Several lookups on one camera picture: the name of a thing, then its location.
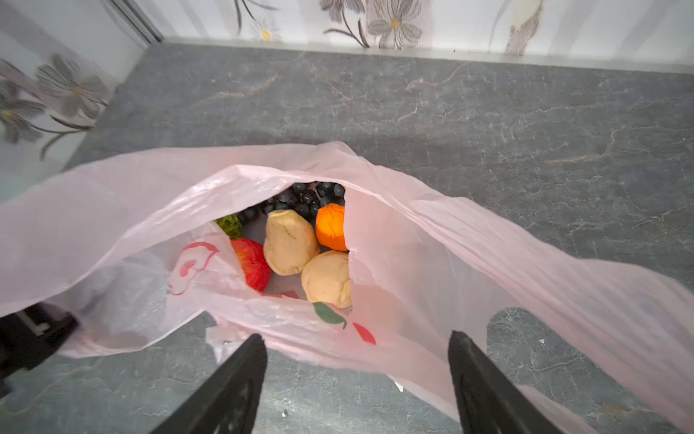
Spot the beige fake bun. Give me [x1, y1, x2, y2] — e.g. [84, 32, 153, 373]
[301, 251, 352, 309]
[263, 210, 320, 276]

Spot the beige fake bun upper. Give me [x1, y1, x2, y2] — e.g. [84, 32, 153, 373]
[263, 210, 320, 276]

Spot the beige fake bun lower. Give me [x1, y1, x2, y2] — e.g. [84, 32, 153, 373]
[301, 251, 352, 309]

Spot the green fake fruit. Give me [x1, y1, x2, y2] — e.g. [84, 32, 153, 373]
[215, 213, 243, 240]

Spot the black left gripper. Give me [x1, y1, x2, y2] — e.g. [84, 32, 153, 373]
[1, 303, 79, 398]

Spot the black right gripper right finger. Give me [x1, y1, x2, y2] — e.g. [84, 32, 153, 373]
[447, 331, 560, 434]

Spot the orange fake tangerine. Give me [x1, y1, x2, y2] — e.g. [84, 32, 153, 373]
[316, 204, 348, 251]

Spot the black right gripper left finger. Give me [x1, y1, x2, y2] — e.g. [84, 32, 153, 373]
[153, 334, 267, 434]

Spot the red fake apple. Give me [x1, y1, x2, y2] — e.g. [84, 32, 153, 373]
[231, 239, 272, 293]

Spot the black grape bunch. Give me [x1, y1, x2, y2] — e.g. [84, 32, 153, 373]
[235, 181, 346, 224]

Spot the pink plastic bag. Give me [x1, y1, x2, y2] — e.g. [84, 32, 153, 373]
[1, 143, 693, 433]

